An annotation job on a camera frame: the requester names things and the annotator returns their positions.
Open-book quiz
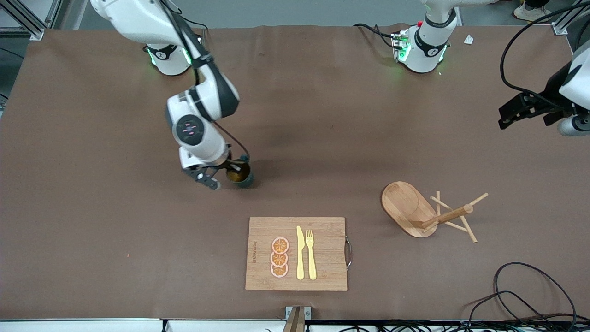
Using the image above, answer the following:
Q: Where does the dark teal cup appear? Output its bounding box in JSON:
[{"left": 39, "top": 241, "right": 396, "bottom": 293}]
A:
[{"left": 226, "top": 157, "right": 255, "bottom": 188}]

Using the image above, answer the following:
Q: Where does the white shoe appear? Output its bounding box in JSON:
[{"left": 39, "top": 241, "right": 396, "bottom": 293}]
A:
[{"left": 513, "top": 0, "right": 552, "bottom": 22}]

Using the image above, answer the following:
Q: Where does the yellow plastic knife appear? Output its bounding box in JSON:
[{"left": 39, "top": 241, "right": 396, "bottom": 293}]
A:
[{"left": 296, "top": 225, "right": 306, "bottom": 281}]

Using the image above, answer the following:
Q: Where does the bamboo cutting board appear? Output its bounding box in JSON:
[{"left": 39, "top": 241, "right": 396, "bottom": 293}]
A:
[{"left": 245, "top": 216, "right": 353, "bottom": 292}]

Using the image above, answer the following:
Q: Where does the yellow plastic fork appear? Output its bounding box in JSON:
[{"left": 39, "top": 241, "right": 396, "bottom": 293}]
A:
[{"left": 305, "top": 229, "right": 318, "bottom": 281}]

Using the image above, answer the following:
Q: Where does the metal base connector plate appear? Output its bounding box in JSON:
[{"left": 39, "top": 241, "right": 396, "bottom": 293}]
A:
[{"left": 391, "top": 29, "right": 412, "bottom": 64}]

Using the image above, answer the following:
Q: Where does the wooden mug tree stand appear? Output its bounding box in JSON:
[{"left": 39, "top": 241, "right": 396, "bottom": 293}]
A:
[{"left": 381, "top": 181, "right": 488, "bottom": 243}]

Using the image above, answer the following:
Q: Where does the black left arm wrist cable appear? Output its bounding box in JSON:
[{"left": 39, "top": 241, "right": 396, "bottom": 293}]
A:
[{"left": 500, "top": 2, "right": 590, "bottom": 102}]

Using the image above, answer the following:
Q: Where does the aluminium frame profile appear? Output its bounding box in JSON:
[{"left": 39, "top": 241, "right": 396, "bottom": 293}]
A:
[
  {"left": 0, "top": 0, "right": 63, "bottom": 41},
  {"left": 551, "top": 0, "right": 590, "bottom": 36}
]

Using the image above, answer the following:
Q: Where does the black right arm base cable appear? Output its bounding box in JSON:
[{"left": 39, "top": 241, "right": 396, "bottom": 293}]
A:
[{"left": 166, "top": 0, "right": 208, "bottom": 42}]

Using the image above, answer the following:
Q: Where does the black arm base cable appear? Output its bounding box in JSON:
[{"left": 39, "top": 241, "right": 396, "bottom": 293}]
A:
[
  {"left": 166, "top": 0, "right": 208, "bottom": 42},
  {"left": 354, "top": 22, "right": 398, "bottom": 49}
]

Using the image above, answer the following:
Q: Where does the black looped cable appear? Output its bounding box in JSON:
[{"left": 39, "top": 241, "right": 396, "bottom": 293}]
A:
[
  {"left": 466, "top": 290, "right": 554, "bottom": 323},
  {"left": 493, "top": 262, "right": 578, "bottom": 323}
]

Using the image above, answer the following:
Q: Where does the metal bracket with brown post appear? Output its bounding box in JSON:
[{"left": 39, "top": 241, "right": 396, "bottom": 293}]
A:
[{"left": 282, "top": 306, "right": 312, "bottom": 332}]

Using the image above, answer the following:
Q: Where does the black left arm base cable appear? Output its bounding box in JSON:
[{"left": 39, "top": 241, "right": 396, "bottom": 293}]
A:
[{"left": 354, "top": 22, "right": 398, "bottom": 49}]

